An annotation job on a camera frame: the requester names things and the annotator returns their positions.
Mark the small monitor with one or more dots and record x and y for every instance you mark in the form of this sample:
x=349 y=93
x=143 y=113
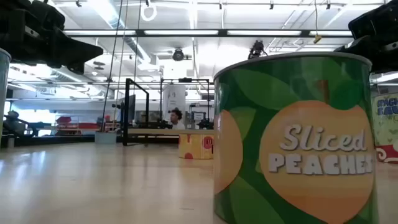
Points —
x=198 y=116

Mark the overhead led light bar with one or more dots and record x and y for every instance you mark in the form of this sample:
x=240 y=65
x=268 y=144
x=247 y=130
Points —
x=180 y=32

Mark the round ceiling spotlight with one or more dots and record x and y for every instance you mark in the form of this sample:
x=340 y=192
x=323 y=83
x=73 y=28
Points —
x=178 y=55

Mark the black background station frame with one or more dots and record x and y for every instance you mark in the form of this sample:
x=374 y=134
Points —
x=185 y=80

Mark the white banner pillar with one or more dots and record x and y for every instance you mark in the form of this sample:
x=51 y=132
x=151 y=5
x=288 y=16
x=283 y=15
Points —
x=174 y=98

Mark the black background robot arm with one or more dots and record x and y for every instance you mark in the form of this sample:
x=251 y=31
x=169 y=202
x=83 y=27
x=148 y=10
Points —
x=14 y=124
x=205 y=124

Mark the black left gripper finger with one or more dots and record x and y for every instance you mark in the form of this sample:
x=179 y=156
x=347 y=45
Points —
x=74 y=53
x=76 y=68

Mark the thin grey support pole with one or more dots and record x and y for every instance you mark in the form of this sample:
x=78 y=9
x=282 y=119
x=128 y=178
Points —
x=112 y=65

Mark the green spaghetti sauce can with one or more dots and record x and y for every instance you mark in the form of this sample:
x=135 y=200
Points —
x=385 y=124

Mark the black monitor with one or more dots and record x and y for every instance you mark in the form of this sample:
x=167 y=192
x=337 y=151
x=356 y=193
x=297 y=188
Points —
x=132 y=109

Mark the red storage bins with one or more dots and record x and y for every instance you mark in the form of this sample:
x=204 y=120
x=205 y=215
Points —
x=77 y=126

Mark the person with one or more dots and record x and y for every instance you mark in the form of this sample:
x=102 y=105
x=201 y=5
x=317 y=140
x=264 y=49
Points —
x=178 y=124

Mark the grey box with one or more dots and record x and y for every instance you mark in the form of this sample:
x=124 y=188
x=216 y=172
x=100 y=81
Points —
x=105 y=137

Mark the black overhead camera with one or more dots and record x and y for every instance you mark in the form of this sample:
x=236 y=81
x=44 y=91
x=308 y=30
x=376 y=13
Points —
x=256 y=49

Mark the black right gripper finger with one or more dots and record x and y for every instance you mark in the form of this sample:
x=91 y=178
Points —
x=382 y=59

